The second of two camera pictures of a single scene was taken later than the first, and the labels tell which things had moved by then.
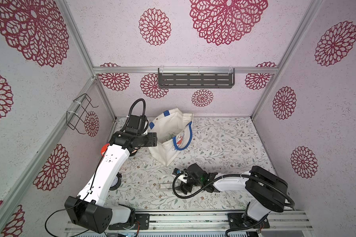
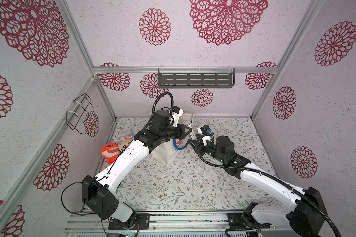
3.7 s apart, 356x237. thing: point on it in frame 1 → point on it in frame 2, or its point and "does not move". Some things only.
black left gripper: x=152 y=139 → x=181 y=132
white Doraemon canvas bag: x=174 y=133 does not move
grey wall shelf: x=196 y=78 does not move
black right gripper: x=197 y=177 → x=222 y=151
